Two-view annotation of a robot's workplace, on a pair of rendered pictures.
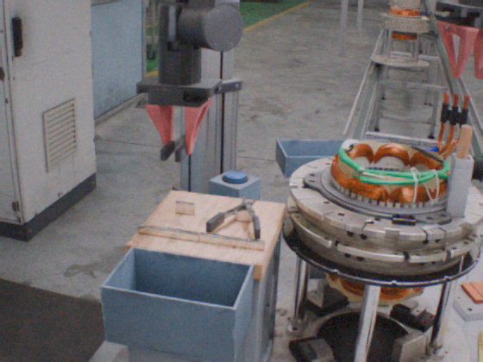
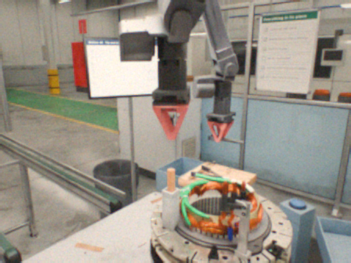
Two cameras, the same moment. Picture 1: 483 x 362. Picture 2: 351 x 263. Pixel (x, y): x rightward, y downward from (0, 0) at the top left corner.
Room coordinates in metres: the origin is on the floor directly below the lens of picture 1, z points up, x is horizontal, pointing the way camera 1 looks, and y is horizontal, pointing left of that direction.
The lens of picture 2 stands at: (1.02, -0.78, 1.46)
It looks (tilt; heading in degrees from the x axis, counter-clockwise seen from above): 15 degrees down; 116
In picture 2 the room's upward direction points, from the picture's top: straight up
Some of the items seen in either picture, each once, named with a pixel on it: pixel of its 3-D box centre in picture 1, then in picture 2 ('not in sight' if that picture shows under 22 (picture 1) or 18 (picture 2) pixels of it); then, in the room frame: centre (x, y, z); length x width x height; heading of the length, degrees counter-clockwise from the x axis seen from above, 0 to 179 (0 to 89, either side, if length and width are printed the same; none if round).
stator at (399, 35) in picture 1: (403, 22); not in sight; (3.78, -0.96, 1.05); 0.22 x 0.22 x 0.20
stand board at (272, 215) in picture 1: (210, 230); (218, 179); (0.79, 0.05, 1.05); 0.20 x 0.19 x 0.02; 169
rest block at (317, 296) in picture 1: (326, 287); not in sight; (0.97, -0.16, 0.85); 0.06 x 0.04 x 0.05; 128
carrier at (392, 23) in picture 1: (402, 39); not in sight; (3.78, -0.96, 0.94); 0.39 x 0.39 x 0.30
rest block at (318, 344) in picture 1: (316, 349); not in sight; (0.80, -0.13, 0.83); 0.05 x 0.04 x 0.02; 20
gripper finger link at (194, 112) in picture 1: (180, 119); (219, 127); (0.77, 0.09, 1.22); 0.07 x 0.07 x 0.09; 80
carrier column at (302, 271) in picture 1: (302, 277); not in sight; (0.90, -0.10, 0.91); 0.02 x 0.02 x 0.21
